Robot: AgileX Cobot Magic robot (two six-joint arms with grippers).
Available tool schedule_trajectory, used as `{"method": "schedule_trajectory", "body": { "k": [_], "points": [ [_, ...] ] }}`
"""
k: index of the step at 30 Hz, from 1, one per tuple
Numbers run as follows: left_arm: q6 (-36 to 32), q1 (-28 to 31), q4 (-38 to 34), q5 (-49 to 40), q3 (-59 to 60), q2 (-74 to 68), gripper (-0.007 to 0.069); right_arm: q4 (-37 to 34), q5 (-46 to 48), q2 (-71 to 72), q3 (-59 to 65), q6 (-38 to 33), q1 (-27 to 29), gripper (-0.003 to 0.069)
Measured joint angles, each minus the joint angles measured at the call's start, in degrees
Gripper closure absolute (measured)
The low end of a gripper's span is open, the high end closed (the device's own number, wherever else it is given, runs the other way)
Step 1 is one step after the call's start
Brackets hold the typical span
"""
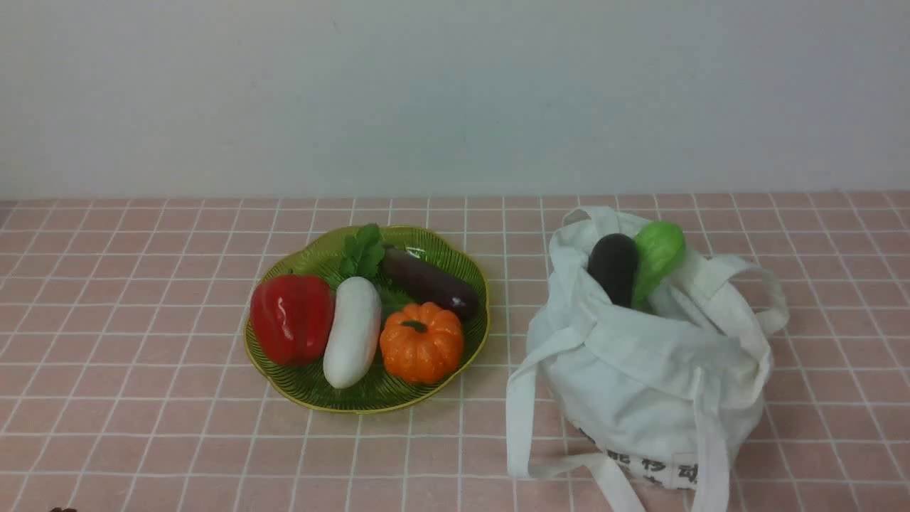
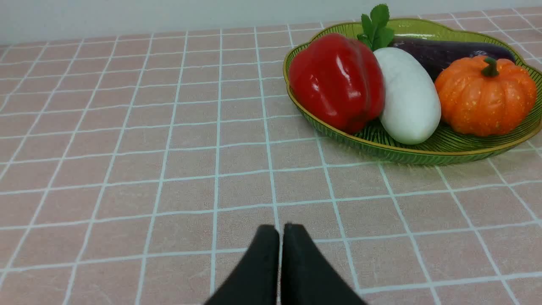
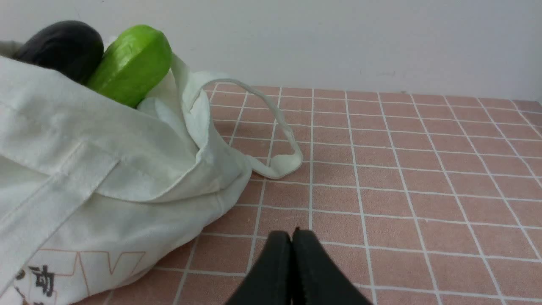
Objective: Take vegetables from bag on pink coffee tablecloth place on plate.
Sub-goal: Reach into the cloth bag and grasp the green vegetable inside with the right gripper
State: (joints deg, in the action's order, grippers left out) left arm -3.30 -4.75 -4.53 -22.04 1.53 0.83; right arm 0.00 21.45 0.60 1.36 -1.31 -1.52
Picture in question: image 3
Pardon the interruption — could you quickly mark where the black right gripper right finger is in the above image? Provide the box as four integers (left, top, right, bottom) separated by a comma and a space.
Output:
292, 228, 372, 305

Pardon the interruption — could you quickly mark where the dark eggplant in bag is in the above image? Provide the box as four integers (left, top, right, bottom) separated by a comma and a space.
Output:
11, 20, 104, 85

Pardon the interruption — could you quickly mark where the green cucumber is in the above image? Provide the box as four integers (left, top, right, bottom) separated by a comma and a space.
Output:
86, 25, 172, 108

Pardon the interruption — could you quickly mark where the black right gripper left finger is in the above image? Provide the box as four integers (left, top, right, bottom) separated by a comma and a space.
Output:
226, 230, 292, 305

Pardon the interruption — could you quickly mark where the white cloth tote bag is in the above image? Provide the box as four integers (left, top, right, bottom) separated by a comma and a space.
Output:
1, 41, 303, 305

